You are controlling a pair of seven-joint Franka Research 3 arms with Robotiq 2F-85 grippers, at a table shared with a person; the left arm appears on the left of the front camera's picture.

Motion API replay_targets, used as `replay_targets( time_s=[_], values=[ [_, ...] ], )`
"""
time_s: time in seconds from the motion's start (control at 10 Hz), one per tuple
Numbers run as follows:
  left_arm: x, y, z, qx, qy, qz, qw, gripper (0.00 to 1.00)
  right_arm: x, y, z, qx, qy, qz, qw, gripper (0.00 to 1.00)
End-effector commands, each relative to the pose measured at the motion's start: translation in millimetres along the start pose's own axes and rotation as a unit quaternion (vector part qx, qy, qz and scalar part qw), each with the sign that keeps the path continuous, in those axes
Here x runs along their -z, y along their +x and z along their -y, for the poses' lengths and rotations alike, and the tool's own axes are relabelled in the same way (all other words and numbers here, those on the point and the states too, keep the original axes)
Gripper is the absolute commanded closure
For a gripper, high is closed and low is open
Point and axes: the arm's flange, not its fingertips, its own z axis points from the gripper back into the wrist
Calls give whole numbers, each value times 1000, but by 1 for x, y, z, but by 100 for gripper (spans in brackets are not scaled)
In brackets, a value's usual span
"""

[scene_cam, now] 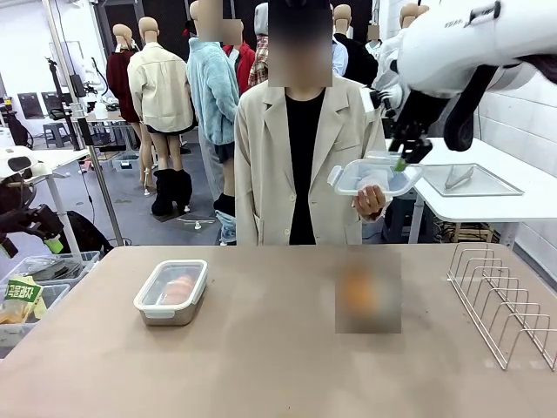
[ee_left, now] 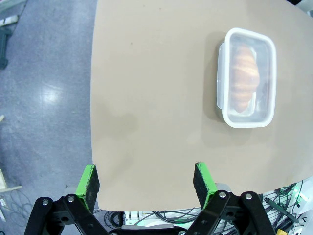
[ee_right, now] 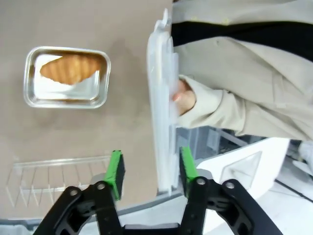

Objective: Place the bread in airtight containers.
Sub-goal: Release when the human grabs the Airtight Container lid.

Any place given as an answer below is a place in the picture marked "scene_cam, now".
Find steel tongs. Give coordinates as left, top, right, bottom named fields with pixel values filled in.
left=443, top=164, right=476, bottom=191

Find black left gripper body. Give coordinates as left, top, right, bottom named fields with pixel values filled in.
left=0, top=203, right=63, bottom=239

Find slanted metal pole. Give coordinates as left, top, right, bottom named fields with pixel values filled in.
left=43, top=0, right=126, bottom=247

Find mannequin in plaid shirt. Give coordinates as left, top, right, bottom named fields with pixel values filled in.
left=247, top=3, right=271, bottom=88

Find figure in red jacket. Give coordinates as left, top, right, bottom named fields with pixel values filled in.
left=222, top=41, right=258, bottom=96

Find flat steel tray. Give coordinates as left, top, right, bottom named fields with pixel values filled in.
left=422, top=163, right=525, bottom=198

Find clear plastic container lid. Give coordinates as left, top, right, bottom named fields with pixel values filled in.
left=326, top=150, right=426, bottom=197
left=132, top=259, right=209, bottom=315

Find clear plastic storage bin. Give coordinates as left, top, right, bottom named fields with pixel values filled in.
left=0, top=281, right=71, bottom=359
left=7, top=250, right=101, bottom=287

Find person left hand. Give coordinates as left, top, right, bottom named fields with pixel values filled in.
left=352, top=184, right=388, bottom=221

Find green grain snack bag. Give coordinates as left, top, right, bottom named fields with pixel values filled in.
left=3, top=274, right=45, bottom=315

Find black cable sleeve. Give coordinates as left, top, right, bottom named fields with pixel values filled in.
left=442, top=64, right=502, bottom=152

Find black fur boots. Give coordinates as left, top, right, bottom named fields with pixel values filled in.
left=151, top=168, right=194, bottom=217

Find white side table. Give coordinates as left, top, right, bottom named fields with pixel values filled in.
left=385, top=137, right=557, bottom=253

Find metal wire lid rack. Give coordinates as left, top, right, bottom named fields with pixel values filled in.
left=446, top=242, right=557, bottom=371

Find white desk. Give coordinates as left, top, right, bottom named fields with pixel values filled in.
left=0, top=147, right=91, bottom=256

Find black bag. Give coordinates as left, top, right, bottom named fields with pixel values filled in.
left=64, top=210, right=115, bottom=259

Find mannequin in black outfit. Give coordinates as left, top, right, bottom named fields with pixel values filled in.
left=332, top=3, right=379, bottom=89

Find person in beige jacket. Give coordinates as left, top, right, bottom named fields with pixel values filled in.
left=233, top=0, right=388, bottom=247

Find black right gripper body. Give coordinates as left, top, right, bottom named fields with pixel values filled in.
left=393, top=91, right=444, bottom=140

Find mannequin in red sweater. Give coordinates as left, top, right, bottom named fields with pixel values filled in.
left=105, top=24, right=141, bottom=127

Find figure in blue fleece jacket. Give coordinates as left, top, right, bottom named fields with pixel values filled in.
left=185, top=0, right=241, bottom=210

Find stainless steel food container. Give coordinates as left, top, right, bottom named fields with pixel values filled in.
left=335, top=254, right=401, bottom=334

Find mannequin in cream jacket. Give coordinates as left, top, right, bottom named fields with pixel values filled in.
left=126, top=16, right=197, bottom=197

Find lidded glass food container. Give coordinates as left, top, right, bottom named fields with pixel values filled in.
left=138, top=260, right=209, bottom=327

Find grey plastic stool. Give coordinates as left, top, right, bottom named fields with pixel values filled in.
left=42, top=122, right=73, bottom=150

